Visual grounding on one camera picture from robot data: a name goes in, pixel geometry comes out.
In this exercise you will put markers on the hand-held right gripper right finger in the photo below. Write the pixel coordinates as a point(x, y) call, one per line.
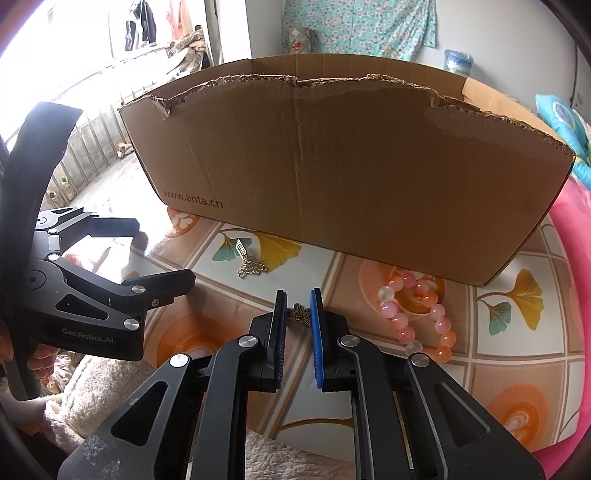
point(317, 332)

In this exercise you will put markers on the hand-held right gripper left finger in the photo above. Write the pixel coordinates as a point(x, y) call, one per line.
point(278, 332)

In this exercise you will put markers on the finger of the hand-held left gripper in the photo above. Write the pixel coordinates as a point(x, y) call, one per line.
point(161, 282)
point(111, 227)

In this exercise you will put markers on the gold butterfly charm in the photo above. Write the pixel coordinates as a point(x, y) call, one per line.
point(299, 310)

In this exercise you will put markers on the silver tag charm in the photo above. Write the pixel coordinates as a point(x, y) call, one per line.
point(240, 248)

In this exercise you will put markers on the brown cardboard box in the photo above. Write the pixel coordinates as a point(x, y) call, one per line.
point(346, 184)

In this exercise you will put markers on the person's left hand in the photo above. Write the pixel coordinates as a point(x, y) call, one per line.
point(46, 362)

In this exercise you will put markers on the beige shoe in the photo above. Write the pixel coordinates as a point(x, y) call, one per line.
point(123, 150)
point(60, 189)

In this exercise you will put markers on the metal balcony railing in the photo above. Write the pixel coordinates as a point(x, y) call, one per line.
point(92, 138)

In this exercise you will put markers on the ginkgo print table cover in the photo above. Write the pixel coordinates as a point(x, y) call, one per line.
point(461, 378)

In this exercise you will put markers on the hanging dark clothes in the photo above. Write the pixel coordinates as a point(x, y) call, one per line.
point(141, 23)

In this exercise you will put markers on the hanging pink garment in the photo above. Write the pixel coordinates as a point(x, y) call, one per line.
point(178, 18)

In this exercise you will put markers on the patterned pillow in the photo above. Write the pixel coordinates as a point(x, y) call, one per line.
point(298, 41)

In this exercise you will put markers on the pink floral blanket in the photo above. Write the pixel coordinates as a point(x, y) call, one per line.
point(572, 258)

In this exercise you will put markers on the large blue water bottle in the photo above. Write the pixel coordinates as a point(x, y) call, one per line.
point(458, 61)

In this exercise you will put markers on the blue quilt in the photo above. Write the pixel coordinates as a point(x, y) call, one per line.
point(561, 120)

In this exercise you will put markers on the floral wall cloth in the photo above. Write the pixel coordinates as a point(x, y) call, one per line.
point(369, 27)

